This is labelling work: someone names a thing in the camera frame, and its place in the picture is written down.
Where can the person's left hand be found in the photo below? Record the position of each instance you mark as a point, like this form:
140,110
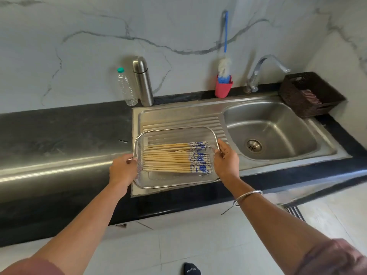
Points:
122,170

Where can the person's right hand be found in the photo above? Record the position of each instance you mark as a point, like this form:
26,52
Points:
228,164

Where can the person's left thumb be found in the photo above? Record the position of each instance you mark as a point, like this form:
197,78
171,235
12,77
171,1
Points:
131,160

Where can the person's right thumb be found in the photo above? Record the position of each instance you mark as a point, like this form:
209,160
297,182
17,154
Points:
224,146

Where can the metal mesh strainer basket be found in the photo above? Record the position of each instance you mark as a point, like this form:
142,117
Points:
172,180

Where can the person's right forearm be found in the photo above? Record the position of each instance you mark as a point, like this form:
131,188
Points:
275,223

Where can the person's left forearm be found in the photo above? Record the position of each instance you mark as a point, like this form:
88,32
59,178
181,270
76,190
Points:
86,223

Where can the metal sink drain strainer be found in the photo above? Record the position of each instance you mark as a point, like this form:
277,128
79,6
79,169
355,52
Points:
254,146

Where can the pile of wooden chopsticks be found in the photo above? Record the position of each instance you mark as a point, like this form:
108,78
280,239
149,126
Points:
169,161

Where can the stainless steel sink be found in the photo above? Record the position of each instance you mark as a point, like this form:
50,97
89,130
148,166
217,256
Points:
275,125

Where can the silver bangle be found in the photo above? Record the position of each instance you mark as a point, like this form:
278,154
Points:
249,195

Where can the pink plastic cup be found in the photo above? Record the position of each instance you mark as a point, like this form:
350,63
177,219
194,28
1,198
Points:
223,90

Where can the blue sponge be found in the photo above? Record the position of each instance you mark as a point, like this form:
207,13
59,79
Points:
224,80

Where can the clear plastic water bottle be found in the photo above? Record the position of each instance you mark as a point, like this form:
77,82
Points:
127,88

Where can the chrome faucet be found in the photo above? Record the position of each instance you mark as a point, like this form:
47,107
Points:
253,80

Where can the stainless steel thermos flask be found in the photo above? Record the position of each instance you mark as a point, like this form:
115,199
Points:
143,83

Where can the dark brown wicker basket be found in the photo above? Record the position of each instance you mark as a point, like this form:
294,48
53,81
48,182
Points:
295,103

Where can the metal floor drain grate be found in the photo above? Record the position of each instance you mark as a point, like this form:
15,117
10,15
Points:
296,213

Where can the striped cloth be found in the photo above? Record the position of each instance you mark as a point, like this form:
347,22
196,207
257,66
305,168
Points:
311,97

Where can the black sock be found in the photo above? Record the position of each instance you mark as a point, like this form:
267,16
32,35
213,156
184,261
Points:
191,269

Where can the pink left sleeve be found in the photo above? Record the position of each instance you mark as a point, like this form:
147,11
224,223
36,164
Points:
31,268

